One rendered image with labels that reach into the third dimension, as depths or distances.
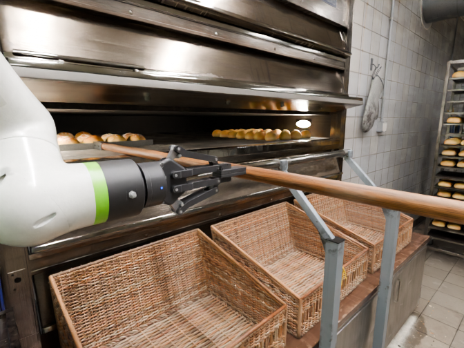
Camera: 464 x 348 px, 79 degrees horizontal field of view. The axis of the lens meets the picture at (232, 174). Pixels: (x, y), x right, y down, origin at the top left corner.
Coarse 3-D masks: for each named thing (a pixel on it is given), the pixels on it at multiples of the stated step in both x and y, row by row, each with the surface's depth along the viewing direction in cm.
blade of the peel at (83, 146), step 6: (60, 144) 114; (66, 144) 116; (72, 144) 117; (78, 144) 119; (84, 144) 121; (90, 144) 122; (120, 144) 132; (126, 144) 134; (132, 144) 136; (138, 144) 138; (144, 144) 140; (150, 144) 142; (60, 150) 114; (66, 150) 116; (72, 150) 118
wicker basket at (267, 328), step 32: (128, 256) 99; (160, 256) 107; (192, 256) 117; (224, 256) 108; (64, 288) 85; (96, 288) 91; (128, 288) 98; (160, 288) 106; (192, 288) 114; (224, 288) 111; (256, 288) 97; (64, 320) 74; (96, 320) 90; (128, 320) 97; (160, 320) 103; (192, 320) 102; (224, 320) 103; (256, 320) 100
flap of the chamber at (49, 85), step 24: (24, 72) 65; (48, 72) 68; (72, 72) 71; (48, 96) 79; (72, 96) 82; (96, 96) 85; (120, 96) 89; (144, 96) 93; (168, 96) 97; (192, 96) 101; (216, 96) 106; (240, 96) 112; (264, 96) 118; (288, 96) 129; (312, 96) 142
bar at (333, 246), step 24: (360, 168) 125; (312, 216) 89; (336, 240) 84; (384, 240) 119; (336, 264) 84; (384, 264) 121; (336, 288) 86; (384, 288) 122; (336, 312) 88; (384, 312) 123; (336, 336) 91; (384, 336) 126
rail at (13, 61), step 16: (16, 64) 64; (32, 64) 66; (48, 64) 68; (64, 64) 70; (160, 80) 87; (176, 80) 91; (192, 80) 95; (208, 80) 99; (320, 96) 147; (336, 96) 158
